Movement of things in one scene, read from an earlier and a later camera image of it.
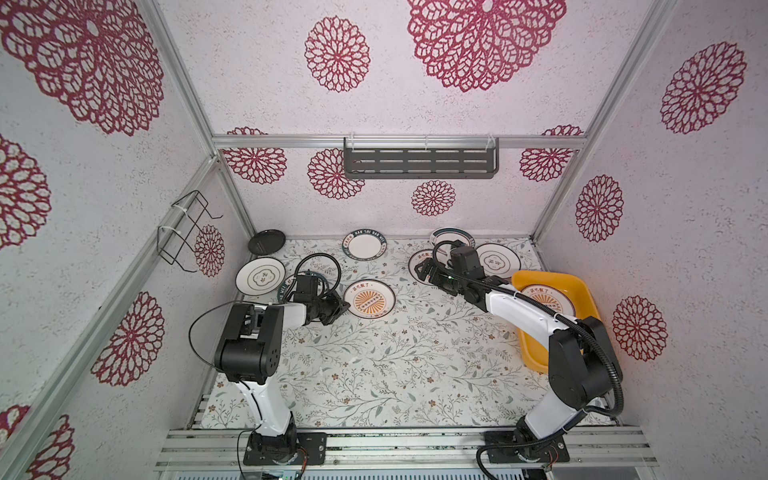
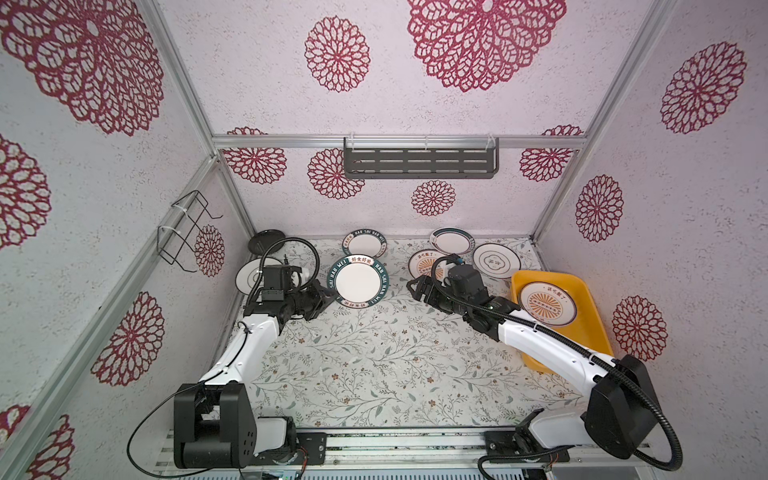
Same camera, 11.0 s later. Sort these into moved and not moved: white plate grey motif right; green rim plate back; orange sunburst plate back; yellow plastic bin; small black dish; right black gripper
Moved: right black gripper
Not moved: orange sunburst plate back; white plate grey motif right; green rim plate back; small black dish; yellow plastic bin
